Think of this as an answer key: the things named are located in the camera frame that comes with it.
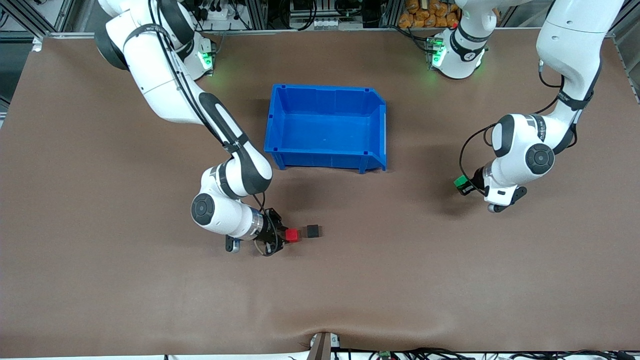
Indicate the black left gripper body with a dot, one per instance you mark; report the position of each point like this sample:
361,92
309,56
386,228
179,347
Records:
478,178

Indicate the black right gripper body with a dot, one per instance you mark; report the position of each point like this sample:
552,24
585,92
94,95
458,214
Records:
270,229

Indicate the white power strip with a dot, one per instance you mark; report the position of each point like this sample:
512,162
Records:
215,13

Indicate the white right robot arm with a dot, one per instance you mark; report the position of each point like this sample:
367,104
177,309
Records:
160,75

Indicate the small green cube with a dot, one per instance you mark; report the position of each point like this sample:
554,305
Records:
460,181

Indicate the bag of orange items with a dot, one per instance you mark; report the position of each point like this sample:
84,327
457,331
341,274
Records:
425,15

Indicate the aluminium frame profile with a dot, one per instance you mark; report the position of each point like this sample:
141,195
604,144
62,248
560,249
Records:
30,17
625,25

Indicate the small black cube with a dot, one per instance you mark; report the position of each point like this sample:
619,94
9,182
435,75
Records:
313,231

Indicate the small red cube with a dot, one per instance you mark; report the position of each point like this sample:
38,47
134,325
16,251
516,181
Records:
292,235

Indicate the blue plastic storage bin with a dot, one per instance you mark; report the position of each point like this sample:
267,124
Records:
325,130

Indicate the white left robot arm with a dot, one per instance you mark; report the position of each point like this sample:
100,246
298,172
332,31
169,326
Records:
570,40

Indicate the brown table mat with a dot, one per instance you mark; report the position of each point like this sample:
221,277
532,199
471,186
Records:
150,300

